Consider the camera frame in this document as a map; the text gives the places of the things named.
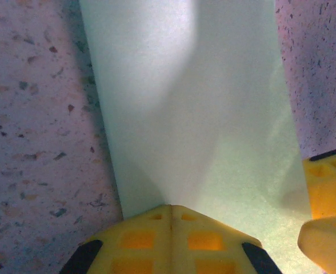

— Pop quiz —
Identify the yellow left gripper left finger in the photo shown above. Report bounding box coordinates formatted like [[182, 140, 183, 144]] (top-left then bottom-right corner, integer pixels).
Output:
[[59, 204, 173, 274]]

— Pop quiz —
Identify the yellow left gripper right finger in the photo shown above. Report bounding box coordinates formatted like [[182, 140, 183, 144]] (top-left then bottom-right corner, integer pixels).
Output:
[[171, 204, 283, 274]]

